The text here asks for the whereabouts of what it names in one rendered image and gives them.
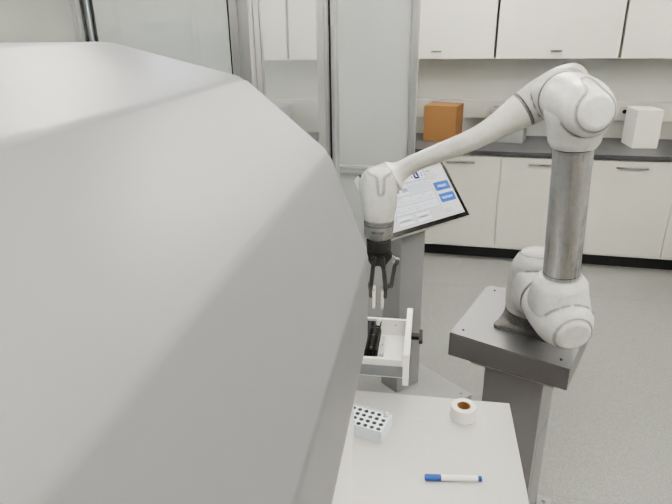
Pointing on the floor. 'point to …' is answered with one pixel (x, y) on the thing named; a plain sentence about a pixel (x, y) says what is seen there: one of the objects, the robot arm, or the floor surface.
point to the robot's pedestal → (523, 419)
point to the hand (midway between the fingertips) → (378, 297)
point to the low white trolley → (438, 454)
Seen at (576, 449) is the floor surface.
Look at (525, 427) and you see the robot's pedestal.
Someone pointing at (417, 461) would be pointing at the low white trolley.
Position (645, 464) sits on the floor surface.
